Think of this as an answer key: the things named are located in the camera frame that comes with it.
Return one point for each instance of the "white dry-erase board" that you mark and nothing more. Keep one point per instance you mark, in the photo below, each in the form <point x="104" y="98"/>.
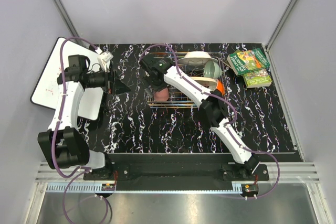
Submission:
<point x="45" y="92"/>

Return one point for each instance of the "pink plastic cup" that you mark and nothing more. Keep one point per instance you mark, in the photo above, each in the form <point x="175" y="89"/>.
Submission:
<point x="161" y="96"/>

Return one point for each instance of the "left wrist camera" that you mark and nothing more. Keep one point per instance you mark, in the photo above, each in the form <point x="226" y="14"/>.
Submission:
<point x="104" y="58"/>

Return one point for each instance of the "white and orange bowl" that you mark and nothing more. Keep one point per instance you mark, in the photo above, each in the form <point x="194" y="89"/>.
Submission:
<point x="220" y="87"/>

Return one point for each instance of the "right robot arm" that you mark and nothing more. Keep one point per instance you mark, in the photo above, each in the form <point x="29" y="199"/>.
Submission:
<point x="212" y="107"/>

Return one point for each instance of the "green book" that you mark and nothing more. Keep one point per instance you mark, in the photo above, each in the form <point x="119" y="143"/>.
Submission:
<point x="243" y="62"/>
<point x="257" y="79"/>

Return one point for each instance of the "pale green bowl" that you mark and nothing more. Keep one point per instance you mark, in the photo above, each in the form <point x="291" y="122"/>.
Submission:
<point x="212" y="70"/>

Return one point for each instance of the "upper green book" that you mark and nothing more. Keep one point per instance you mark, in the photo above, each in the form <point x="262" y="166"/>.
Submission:
<point x="243" y="62"/>

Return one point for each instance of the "white scalloped plate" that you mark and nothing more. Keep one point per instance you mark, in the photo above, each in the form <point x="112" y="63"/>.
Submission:
<point x="196" y="58"/>

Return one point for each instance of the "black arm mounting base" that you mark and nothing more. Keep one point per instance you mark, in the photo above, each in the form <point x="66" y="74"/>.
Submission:
<point x="178" y="173"/>

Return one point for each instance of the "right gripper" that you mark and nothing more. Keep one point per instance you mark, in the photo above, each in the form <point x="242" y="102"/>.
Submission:
<point x="146" y="82"/>

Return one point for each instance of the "chrome wire dish rack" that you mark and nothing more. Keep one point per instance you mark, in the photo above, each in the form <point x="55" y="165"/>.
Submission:
<point x="176" y="98"/>

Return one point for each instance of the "pink plate with twig motif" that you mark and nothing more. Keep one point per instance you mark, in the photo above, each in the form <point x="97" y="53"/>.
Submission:
<point x="206" y="82"/>

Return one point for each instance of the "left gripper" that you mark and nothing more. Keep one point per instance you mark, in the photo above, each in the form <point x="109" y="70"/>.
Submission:
<point x="109" y="81"/>

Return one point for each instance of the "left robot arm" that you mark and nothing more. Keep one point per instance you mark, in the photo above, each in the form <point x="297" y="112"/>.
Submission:
<point x="62" y="145"/>

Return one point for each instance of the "lower green book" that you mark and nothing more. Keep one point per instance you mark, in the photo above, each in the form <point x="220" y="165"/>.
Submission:
<point x="257" y="79"/>

